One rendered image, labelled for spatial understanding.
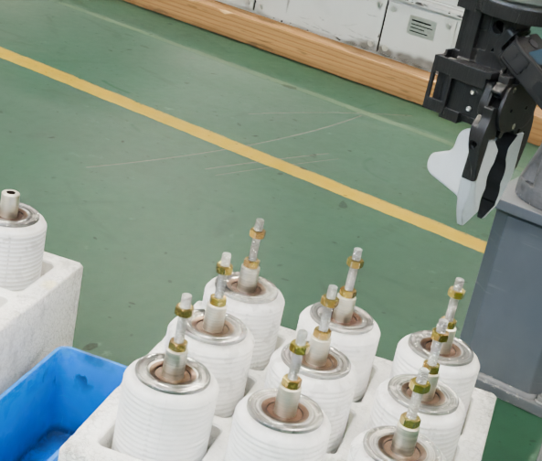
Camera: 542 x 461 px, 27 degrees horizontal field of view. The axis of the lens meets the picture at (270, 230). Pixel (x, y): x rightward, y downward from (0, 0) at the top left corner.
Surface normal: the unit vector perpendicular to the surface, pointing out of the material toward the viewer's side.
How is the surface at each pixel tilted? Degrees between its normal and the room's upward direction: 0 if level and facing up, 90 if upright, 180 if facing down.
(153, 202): 0
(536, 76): 93
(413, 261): 0
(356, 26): 90
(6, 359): 90
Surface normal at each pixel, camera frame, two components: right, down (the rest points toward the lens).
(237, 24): -0.54, 0.22
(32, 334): 0.94, 0.28
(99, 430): 0.19, -0.91
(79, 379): -0.30, 0.28
